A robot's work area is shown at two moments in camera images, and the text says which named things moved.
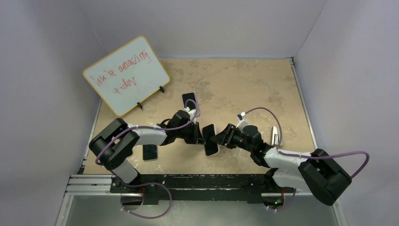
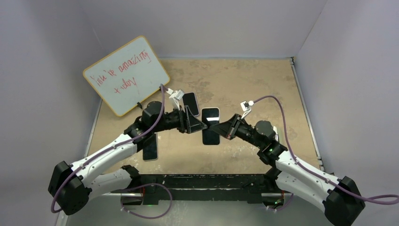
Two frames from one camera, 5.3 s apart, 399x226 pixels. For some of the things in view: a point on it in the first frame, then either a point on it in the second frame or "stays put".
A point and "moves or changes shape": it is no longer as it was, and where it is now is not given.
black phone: (209, 133) moves or changes shape
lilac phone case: (189, 100) stays put
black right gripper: (225, 138) to (229, 128)
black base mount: (213, 189) stays put
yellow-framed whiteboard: (127, 76) stays put
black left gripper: (196, 138) to (187, 123)
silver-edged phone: (150, 152) stays put
